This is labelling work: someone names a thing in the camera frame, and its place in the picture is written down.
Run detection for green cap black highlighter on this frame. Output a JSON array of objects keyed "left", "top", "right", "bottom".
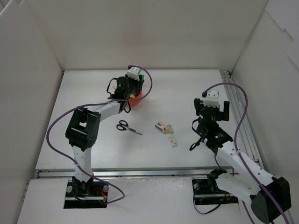
[{"left": 139, "top": 74, "right": 144, "bottom": 91}]

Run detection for black handled scissors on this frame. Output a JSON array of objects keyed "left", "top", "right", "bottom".
[{"left": 116, "top": 120, "right": 142, "bottom": 135}]

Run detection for white staple box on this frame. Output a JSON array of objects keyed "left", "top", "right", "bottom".
[{"left": 168, "top": 135, "right": 178, "bottom": 148}]

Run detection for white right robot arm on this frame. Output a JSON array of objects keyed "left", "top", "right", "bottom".
[{"left": 190, "top": 98, "right": 291, "bottom": 224}]

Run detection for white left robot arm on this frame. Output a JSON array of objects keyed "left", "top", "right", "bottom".
[{"left": 65, "top": 75, "right": 144, "bottom": 197}]

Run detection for orange round pen holder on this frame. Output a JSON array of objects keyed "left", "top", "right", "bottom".
[{"left": 128, "top": 91, "right": 143, "bottom": 107}]

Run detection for dirty white eraser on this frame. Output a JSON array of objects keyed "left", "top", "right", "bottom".
[{"left": 167, "top": 124, "right": 174, "bottom": 134}]

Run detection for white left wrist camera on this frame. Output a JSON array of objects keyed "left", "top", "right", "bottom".
[{"left": 125, "top": 66, "right": 141, "bottom": 81}]

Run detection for aluminium right side rail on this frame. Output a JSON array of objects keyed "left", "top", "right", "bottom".
[{"left": 224, "top": 84, "right": 264, "bottom": 168}]

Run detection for aluminium rail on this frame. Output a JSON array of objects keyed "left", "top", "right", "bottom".
[
  {"left": 22, "top": 167, "right": 276, "bottom": 201},
  {"left": 224, "top": 84, "right": 264, "bottom": 168}
]

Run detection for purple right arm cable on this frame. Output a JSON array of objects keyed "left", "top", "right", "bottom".
[{"left": 202, "top": 83, "right": 290, "bottom": 224}]

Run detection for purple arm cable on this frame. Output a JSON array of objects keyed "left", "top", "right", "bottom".
[
  {"left": 46, "top": 64, "right": 154, "bottom": 203},
  {"left": 202, "top": 83, "right": 290, "bottom": 224}
]

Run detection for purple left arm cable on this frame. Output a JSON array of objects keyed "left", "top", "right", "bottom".
[{"left": 46, "top": 64, "right": 154, "bottom": 203}]

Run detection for aluminium front rail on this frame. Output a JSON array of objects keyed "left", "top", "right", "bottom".
[{"left": 22, "top": 167, "right": 276, "bottom": 201}]

